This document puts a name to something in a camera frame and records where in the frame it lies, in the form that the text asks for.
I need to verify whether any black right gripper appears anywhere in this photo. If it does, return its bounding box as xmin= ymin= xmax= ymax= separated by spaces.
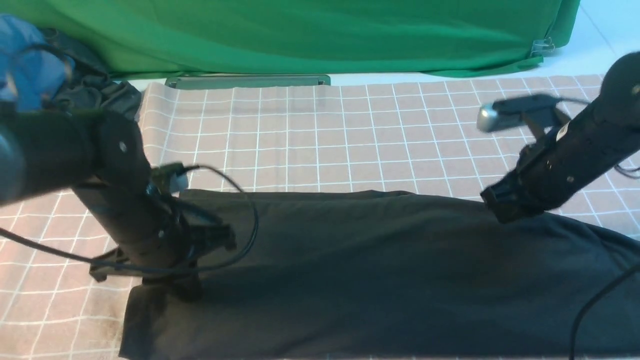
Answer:
xmin=480 ymin=143 xmax=561 ymax=224

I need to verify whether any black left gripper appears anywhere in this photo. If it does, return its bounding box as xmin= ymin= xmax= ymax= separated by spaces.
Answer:
xmin=89 ymin=200 xmax=237 ymax=303

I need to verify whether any dark gray long-sleeved shirt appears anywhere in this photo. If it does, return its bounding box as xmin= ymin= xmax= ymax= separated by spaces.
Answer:
xmin=119 ymin=190 xmax=639 ymax=360

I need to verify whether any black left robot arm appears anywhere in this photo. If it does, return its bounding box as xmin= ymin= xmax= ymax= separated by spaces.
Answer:
xmin=0 ymin=102 xmax=236 ymax=302

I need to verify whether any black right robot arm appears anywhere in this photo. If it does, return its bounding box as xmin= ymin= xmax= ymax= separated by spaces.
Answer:
xmin=477 ymin=52 xmax=640 ymax=224

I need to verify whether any pink grid tablecloth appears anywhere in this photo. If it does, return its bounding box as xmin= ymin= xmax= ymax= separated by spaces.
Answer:
xmin=1 ymin=74 xmax=639 ymax=360

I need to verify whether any metal binder clip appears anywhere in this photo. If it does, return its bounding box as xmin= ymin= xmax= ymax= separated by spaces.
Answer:
xmin=529 ymin=37 xmax=556 ymax=58

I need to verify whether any dark gray crumpled garment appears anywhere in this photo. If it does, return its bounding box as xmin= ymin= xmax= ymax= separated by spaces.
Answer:
xmin=39 ymin=27 xmax=143 ymax=122

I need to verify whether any green backdrop cloth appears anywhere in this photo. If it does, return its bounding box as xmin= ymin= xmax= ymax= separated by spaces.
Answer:
xmin=1 ymin=0 xmax=580 ymax=79

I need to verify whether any blue garment in pile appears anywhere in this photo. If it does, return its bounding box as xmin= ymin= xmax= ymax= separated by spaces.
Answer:
xmin=0 ymin=13 xmax=75 ymax=113

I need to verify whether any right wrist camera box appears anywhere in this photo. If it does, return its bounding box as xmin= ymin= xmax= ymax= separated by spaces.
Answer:
xmin=476 ymin=93 xmax=571 ymax=140

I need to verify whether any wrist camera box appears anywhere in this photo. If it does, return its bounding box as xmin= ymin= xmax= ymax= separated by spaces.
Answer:
xmin=476 ymin=93 xmax=571 ymax=140
xmin=147 ymin=162 xmax=189 ymax=195

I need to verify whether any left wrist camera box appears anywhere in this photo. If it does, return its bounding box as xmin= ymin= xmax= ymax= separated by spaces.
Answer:
xmin=147 ymin=162 xmax=189 ymax=195

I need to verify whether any black left camera cable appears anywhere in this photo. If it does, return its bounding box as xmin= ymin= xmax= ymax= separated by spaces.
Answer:
xmin=0 ymin=165 xmax=260 ymax=277

